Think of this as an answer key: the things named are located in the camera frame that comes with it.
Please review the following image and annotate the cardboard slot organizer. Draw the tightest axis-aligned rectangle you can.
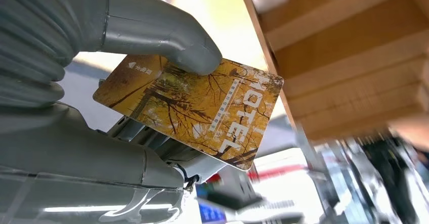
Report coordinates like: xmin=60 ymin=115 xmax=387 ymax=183
xmin=234 ymin=0 xmax=429 ymax=143

